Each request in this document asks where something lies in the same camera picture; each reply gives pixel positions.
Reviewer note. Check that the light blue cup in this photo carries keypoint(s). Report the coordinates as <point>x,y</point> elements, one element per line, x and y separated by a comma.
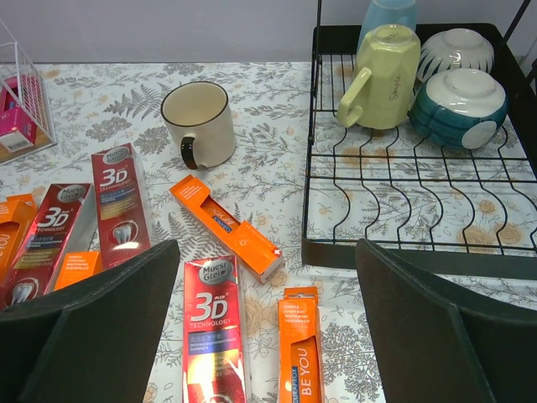
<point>381,12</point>

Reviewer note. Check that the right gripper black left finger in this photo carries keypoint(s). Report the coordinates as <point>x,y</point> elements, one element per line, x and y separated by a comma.
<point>94,341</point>

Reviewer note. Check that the yellow green mug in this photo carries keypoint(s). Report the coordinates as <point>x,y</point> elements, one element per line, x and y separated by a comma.
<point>383,80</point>

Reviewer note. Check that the cream mug black handle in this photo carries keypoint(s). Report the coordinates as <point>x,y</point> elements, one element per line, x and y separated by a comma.
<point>199,119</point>

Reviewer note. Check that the white wire wooden shelf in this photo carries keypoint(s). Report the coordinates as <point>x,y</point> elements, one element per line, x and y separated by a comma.
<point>32,94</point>

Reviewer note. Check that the orange toothpaste box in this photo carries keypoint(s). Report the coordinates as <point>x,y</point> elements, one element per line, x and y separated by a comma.
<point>261,257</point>
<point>17,214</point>
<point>300,356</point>
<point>77,267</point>

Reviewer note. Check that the black wire dish rack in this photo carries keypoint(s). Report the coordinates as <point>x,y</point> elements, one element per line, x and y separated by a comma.
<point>451,212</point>

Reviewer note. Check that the white blue patterned bowl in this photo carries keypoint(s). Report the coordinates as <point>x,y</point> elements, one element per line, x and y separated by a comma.
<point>453,49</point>

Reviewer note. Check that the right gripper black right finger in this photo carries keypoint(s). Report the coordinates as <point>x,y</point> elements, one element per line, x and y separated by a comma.
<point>436,341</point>

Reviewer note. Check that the teal white bowl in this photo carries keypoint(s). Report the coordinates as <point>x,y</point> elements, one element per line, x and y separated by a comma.
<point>460,109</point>

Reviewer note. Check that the pink toothpaste box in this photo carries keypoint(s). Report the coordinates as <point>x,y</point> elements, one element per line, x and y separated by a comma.
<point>18,130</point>

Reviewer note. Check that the red 3d toothpaste box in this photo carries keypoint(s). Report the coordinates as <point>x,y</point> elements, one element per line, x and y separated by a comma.
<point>122,205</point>
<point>214,366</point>
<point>64,223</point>

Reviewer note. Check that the orange toothpaste box top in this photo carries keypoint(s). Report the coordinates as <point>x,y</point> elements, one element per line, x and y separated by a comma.
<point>261,257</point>

